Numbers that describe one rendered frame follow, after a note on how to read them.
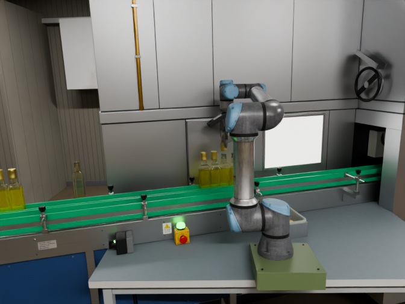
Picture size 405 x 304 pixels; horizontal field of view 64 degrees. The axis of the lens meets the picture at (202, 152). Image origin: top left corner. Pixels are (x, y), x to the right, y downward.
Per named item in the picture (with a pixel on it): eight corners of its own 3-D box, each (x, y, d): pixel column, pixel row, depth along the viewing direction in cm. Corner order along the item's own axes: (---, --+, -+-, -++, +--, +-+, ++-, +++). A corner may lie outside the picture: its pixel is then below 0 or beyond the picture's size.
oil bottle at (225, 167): (227, 195, 192) (226, 160, 187) (230, 199, 187) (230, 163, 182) (218, 196, 191) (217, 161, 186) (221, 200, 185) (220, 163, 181)
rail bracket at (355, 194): (346, 199, 206) (349, 164, 201) (366, 209, 190) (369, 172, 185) (340, 200, 205) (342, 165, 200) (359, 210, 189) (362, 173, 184)
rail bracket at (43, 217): (50, 231, 154) (47, 204, 151) (47, 238, 147) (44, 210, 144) (41, 232, 153) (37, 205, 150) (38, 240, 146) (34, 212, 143)
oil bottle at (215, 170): (218, 196, 191) (217, 161, 186) (221, 200, 185) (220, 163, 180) (208, 198, 189) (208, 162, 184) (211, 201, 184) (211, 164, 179)
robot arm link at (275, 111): (296, 106, 124) (263, 77, 169) (267, 107, 124) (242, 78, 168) (292, 134, 129) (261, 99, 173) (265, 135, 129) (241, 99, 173)
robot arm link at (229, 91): (246, 83, 160) (241, 82, 171) (223, 84, 159) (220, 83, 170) (246, 99, 162) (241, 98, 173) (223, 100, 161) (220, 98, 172)
